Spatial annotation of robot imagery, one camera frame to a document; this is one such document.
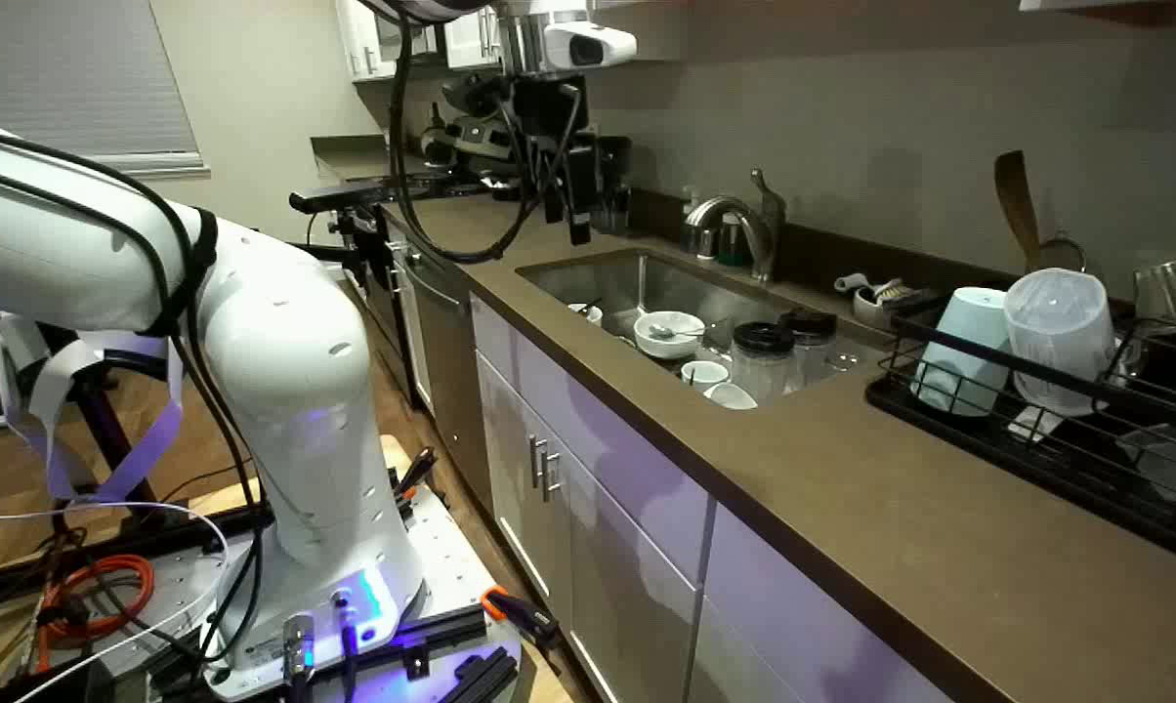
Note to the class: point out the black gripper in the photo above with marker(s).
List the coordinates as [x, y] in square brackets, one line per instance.
[539, 121]

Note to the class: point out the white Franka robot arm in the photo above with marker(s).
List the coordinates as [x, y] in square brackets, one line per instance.
[286, 392]

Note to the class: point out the stainless steel sink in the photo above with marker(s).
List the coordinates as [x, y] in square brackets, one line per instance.
[690, 294]

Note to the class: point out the chrome kitchen faucet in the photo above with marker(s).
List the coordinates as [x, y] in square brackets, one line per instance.
[722, 224]

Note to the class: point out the white bowl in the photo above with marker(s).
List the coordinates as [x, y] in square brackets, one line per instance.
[668, 335]

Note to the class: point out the stainless steel dishwasher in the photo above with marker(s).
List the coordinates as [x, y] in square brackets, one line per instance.
[436, 336]

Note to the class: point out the small white cup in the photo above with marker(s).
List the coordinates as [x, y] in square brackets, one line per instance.
[704, 371]

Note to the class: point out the clear blender cup black lid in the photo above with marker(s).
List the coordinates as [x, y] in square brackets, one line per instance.
[763, 361]
[808, 327]

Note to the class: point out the white plate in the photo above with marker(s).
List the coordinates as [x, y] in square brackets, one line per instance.
[731, 397]

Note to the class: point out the white base cabinet run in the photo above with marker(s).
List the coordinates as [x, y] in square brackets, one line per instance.
[612, 469]

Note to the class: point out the white dish scrubber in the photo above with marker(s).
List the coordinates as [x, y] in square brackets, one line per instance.
[860, 283]

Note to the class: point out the small white dish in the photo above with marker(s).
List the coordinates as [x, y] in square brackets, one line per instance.
[889, 306]

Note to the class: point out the perforated metal mounting table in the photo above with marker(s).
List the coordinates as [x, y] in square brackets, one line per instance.
[461, 572]

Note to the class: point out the light blue cup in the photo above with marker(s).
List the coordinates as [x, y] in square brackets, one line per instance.
[962, 354]

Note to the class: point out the wooden spatula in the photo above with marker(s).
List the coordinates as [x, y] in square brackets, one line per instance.
[1015, 197]

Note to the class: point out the window blind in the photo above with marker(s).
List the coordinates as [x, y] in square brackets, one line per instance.
[79, 80]

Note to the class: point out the clear glass bowl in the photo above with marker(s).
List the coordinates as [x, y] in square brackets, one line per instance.
[1174, 292]

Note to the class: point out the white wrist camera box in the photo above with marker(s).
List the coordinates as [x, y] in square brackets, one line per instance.
[583, 44]

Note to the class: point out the black camera on stand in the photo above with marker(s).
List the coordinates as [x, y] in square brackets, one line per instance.
[336, 197]

